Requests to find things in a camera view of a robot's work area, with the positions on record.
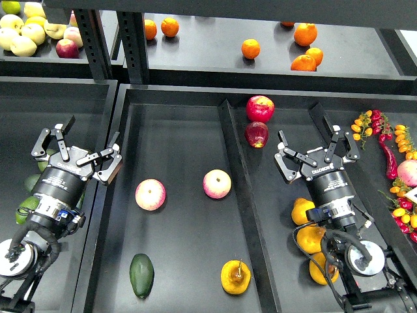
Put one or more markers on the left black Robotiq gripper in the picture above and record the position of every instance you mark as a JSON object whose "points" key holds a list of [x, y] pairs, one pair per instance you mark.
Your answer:
{"points": [[69, 170]]}

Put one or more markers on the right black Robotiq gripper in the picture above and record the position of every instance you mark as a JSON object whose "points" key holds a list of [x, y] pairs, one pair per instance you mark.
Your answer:
{"points": [[327, 181]]}

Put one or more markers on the yellow pear with stem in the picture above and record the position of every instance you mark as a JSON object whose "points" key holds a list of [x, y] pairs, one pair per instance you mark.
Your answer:
{"points": [[235, 277]]}

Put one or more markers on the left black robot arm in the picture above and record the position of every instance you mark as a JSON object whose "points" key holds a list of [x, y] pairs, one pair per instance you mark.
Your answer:
{"points": [[35, 246]]}

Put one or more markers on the green avocado top left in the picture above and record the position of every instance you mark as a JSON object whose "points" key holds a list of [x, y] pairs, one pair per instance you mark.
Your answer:
{"points": [[49, 152]]}

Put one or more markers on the green avocado lower right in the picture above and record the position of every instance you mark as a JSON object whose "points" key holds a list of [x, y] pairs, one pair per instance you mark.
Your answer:
{"points": [[80, 202]]}

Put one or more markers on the green avocado lower centre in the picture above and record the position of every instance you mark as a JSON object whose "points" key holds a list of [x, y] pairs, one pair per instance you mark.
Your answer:
{"points": [[27, 206]]}

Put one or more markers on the yellow pear middle left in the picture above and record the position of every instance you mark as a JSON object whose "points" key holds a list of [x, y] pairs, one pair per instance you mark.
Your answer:
{"points": [[300, 207]]}

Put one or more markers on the yellow pear centre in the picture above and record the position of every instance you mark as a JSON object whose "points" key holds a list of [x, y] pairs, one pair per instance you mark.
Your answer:
{"points": [[309, 238]]}

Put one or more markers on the yellow pear bottom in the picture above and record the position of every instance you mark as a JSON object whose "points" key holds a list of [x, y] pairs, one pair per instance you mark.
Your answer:
{"points": [[316, 273]]}

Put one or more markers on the yellow cherry tomato vine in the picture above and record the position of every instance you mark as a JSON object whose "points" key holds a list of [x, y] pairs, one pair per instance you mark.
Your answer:
{"points": [[362, 129]]}

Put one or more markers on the dark red apple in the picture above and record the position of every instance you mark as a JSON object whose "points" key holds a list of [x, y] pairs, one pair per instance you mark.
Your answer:
{"points": [[256, 134]]}

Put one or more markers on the red cherry tomato vine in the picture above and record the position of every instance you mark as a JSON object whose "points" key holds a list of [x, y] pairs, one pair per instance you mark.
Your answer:
{"points": [[381, 126]]}

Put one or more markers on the red chili pepper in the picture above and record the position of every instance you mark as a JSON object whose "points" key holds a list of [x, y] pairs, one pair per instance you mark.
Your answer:
{"points": [[391, 162]]}

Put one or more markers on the bright red apple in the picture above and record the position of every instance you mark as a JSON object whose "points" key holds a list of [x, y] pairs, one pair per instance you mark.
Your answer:
{"points": [[260, 108]]}

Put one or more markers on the pink apple left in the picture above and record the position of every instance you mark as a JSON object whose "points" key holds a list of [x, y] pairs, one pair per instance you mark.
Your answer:
{"points": [[150, 194]]}

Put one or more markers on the pink apple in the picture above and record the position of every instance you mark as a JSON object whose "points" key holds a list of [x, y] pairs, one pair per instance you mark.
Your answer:
{"points": [[216, 184], [150, 194]]}

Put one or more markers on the orange cherry tomato vine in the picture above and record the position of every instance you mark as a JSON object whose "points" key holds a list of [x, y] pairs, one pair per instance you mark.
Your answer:
{"points": [[405, 143]]}

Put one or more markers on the pink peach right edge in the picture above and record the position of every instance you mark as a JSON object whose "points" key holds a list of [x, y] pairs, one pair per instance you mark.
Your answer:
{"points": [[406, 171]]}

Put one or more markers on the orange front right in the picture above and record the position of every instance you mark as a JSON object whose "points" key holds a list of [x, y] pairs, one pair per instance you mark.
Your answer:
{"points": [[304, 63]]}

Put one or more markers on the white label card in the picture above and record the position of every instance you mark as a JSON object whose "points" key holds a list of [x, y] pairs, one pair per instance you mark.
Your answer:
{"points": [[412, 195]]}

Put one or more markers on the pink apple centre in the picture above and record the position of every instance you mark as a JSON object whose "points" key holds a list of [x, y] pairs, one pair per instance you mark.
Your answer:
{"points": [[216, 184]]}

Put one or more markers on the mixed cherry tomato cluster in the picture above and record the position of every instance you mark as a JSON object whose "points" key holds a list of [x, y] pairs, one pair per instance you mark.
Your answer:
{"points": [[402, 209]]}

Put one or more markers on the orange right small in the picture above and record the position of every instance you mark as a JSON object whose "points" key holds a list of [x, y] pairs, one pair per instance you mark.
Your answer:
{"points": [[317, 54]]}

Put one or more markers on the black upper left tray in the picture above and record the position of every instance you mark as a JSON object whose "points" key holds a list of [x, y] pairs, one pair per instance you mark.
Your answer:
{"points": [[46, 62]]}

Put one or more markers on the red apple on shelf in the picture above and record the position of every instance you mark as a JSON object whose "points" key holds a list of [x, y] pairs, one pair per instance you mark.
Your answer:
{"points": [[66, 48]]}

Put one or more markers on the black tray divider left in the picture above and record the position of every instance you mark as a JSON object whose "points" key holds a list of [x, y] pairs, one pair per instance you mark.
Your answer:
{"points": [[255, 241]]}

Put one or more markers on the black centre tray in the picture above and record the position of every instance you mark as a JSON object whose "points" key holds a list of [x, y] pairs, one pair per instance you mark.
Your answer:
{"points": [[174, 135]]}

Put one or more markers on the yellow apple front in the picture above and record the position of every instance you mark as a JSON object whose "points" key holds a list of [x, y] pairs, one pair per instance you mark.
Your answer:
{"points": [[23, 46]]}

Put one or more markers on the pale peach on shelf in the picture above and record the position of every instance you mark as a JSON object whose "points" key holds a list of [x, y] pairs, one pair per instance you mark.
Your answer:
{"points": [[73, 34]]}

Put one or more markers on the yellow apple centre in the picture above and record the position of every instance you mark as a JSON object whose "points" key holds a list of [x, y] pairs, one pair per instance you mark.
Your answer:
{"points": [[35, 32]]}

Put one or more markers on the black upper shelf tray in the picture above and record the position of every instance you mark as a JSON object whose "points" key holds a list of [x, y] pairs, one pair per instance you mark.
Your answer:
{"points": [[207, 52]]}

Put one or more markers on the black shelf post left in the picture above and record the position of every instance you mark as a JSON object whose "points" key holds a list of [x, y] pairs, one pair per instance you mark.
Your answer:
{"points": [[94, 43]]}

